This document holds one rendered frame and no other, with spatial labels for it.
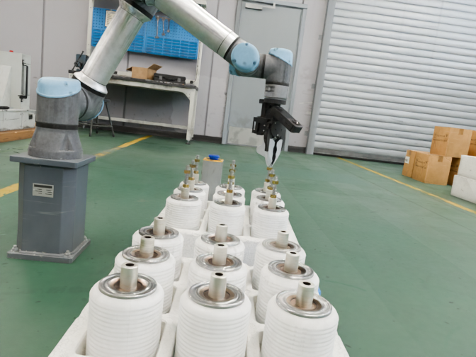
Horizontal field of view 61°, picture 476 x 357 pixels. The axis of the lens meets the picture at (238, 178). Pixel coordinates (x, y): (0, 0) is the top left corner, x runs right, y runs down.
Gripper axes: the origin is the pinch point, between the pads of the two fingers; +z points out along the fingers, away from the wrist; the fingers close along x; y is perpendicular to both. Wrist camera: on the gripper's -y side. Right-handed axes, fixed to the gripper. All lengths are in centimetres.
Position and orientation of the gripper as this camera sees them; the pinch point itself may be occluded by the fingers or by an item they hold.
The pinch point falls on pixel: (271, 162)
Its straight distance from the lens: 130.9
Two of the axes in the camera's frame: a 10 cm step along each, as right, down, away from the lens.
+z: -1.2, 9.8, 1.6
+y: -7.1, -2.0, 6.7
